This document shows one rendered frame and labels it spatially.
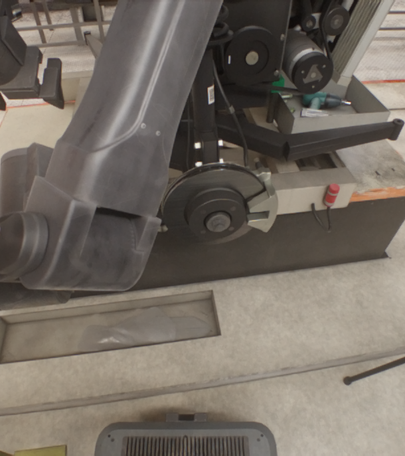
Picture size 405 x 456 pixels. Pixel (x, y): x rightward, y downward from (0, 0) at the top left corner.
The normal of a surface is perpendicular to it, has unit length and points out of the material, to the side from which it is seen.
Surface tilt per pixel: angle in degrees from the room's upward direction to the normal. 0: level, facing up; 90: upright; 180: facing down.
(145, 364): 0
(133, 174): 75
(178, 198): 90
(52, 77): 30
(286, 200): 90
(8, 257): 48
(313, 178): 0
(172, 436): 0
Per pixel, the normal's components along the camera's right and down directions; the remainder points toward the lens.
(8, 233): -0.64, -0.15
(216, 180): 0.15, 0.74
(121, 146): 0.69, 0.33
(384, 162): 0.00, -0.66
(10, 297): 0.15, 0.56
